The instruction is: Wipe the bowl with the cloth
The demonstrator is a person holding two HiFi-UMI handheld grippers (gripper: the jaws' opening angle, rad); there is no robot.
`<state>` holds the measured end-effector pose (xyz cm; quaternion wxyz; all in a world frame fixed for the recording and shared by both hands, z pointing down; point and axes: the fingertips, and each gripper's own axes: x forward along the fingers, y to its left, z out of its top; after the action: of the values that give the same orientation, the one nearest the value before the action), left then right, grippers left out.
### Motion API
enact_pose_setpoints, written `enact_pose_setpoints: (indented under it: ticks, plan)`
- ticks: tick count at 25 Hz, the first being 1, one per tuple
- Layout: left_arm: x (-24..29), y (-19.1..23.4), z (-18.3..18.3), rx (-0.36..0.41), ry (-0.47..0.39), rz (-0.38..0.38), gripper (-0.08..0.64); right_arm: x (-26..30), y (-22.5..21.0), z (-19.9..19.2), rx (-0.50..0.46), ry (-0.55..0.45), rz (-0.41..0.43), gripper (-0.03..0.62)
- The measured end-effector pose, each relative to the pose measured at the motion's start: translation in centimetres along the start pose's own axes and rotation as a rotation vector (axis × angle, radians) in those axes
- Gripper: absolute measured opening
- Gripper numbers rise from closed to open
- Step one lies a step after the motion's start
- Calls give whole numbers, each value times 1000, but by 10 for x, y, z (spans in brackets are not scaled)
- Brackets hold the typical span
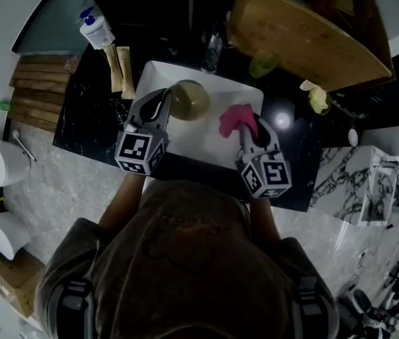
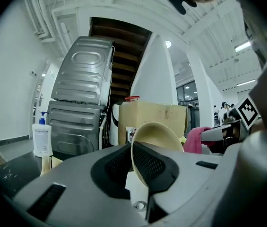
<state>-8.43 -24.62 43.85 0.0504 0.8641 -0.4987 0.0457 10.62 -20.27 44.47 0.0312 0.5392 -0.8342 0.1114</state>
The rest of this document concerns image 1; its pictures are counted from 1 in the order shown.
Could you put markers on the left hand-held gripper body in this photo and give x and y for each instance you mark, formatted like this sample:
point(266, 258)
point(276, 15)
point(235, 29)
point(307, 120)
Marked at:
point(135, 150)

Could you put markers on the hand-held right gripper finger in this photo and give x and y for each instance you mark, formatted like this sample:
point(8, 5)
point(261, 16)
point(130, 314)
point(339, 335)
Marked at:
point(246, 143)
point(266, 136)

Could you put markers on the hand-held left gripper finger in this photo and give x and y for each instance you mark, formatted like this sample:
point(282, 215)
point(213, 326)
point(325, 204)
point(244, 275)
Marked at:
point(146, 108)
point(166, 115)

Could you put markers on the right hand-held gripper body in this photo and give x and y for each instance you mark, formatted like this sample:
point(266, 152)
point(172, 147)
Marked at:
point(266, 175)

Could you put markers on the olive round bowl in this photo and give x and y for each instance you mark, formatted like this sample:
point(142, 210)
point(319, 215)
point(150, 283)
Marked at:
point(190, 101)

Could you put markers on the pink cloth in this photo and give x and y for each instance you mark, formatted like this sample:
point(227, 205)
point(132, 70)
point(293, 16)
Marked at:
point(234, 118)

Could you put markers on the person's left forearm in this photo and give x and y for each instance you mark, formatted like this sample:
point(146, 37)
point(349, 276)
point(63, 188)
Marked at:
point(125, 200)

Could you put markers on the person's right forearm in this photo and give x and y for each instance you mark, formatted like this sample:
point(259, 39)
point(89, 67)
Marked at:
point(264, 221)

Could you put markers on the beige sachet packet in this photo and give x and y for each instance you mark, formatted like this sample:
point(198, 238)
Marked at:
point(112, 69)
point(126, 76)

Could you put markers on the white rectangular sink basin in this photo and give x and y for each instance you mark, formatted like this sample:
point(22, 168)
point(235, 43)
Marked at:
point(199, 143)

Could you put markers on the black marble vanity table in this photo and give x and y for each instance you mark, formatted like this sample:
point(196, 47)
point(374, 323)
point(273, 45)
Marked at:
point(89, 118)

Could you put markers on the yellow crumpled rag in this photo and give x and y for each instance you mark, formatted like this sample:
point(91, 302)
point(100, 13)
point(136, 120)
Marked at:
point(317, 99)

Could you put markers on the green plastic cup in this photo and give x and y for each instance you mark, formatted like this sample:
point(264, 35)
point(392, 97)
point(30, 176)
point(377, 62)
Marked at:
point(262, 64)

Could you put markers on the chrome faucet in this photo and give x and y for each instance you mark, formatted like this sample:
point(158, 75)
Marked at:
point(211, 53)

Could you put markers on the white marble pattern cabinet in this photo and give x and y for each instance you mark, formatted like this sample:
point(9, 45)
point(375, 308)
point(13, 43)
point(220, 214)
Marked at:
point(344, 182)

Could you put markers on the small white oval device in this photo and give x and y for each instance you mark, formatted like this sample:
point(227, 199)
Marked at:
point(352, 137)

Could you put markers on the white pump bottle blue cap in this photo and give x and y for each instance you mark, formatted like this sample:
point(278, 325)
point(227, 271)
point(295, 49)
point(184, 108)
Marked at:
point(96, 32)

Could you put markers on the wooden steps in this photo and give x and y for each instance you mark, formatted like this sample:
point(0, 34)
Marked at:
point(40, 94)

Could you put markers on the large cardboard box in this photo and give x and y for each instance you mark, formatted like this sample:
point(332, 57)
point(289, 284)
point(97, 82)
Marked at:
point(308, 37)

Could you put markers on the white toilet brush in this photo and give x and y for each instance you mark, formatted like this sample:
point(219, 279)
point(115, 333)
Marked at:
point(22, 145)

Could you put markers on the person's brown t-shirt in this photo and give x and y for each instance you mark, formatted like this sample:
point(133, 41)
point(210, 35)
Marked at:
point(185, 277)

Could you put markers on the white trash bin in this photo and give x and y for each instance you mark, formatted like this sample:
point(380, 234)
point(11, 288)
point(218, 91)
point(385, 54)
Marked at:
point(1, 162)

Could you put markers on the black cabinet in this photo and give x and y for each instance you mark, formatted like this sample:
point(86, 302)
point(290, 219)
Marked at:
point(397, 94)

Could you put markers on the small green plastic object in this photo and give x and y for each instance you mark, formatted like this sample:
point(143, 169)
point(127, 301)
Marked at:
point(3, 105)

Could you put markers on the white toilet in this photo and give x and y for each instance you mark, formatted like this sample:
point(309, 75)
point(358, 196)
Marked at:
point(5, 235)

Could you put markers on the small brown cardboard box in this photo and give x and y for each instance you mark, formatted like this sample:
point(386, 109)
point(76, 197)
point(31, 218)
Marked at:
point(15, 281)

